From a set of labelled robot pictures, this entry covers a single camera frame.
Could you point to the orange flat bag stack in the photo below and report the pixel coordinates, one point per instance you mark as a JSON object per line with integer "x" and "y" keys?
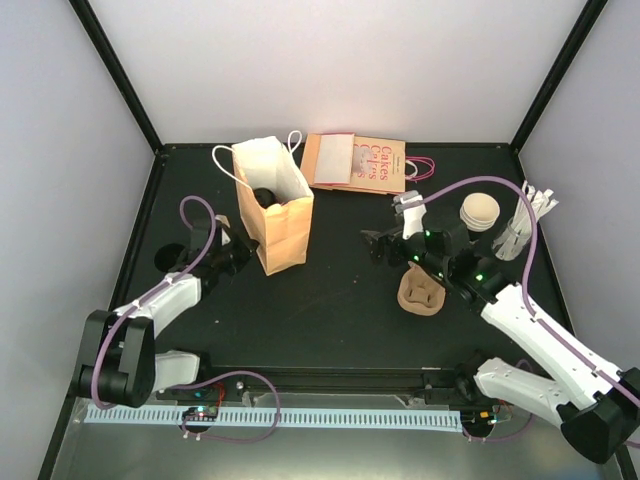
{"x": 327, "y": 159}

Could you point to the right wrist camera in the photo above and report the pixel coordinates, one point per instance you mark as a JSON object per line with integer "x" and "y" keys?
{"x": 410, "y": 209}

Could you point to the light blue cable duct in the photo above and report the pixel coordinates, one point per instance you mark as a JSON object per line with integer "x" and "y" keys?
{"x": 310, "y": 418}

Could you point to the orange paper bag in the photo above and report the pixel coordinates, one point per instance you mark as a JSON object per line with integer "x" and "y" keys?
{"x": 282, "y": 230}

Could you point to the black frame post left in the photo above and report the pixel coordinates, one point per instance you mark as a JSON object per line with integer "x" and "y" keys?
{"x": 101, "y": 43}

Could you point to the jar of white stirrers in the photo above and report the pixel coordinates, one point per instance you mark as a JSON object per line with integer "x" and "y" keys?
{"x": 517, "y": 232}

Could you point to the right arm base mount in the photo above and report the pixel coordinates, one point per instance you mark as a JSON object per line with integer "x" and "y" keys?
{"x": 450, "y": 387}

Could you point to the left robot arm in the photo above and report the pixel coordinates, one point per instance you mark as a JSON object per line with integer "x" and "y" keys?
{"x": 125, "y": 338}

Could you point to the stack of paper cups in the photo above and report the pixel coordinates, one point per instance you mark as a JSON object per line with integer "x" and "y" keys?
{"x": 479, "y": 212}

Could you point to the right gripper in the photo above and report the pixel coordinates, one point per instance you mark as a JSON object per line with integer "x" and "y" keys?
{"x": 378, "y": 250}

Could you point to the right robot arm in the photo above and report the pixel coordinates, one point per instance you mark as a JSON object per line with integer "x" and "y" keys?
{"x": 593, "y": 402}

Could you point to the black frame post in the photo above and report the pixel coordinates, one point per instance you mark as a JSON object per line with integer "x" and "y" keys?
{"x": 572, "y": 45}
{"x": 101, "y": 43}

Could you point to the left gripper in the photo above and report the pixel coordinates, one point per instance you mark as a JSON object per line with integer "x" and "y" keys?
{"x": 246, "y": 248}

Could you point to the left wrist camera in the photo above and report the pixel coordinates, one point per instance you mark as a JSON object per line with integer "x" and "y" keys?
{"x": 222, "y": 235}

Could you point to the black frame post right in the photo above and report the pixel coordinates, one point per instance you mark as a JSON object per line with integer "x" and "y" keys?
{"x": 572, "y": 45}

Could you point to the Cakes printed paper bag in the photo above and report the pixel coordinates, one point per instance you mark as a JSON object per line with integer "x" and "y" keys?
{"x": 380, "y": 166}

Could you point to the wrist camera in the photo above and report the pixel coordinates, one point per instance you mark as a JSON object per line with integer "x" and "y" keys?
{"x": 410, "y": 209}
{"x": 222, "y": 235}

